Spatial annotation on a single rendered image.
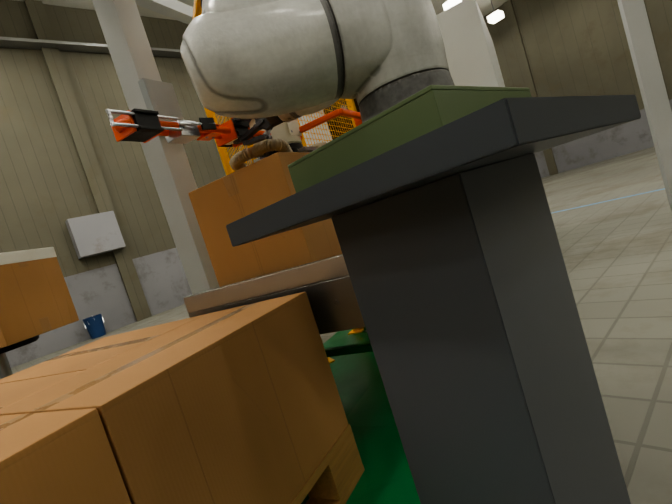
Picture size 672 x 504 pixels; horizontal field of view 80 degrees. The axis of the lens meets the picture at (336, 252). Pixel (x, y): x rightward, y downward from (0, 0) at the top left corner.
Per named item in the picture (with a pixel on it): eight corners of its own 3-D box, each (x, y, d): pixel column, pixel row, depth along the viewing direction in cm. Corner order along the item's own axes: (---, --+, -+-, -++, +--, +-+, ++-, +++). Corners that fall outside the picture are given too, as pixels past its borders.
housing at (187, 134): (186, 144, 116) (181, 129, 116) (202, 136, 113) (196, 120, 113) (166, 143, 110) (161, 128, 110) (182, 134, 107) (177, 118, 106)
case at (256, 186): (312, 264, 191) (286, 183, 189) (387, 244, 172) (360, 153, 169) (224, 303, 139) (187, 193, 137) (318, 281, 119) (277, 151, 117)
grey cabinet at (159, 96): (183, 136, 240) (166, 87, 238) (189, 132, 237) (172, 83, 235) (155, 134, 222) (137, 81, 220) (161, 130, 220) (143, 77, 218)
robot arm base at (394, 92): (494, 103, 70) (486, 71, 69) (436, 99, 53) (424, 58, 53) (407, 141, 82) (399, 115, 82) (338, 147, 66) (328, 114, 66)
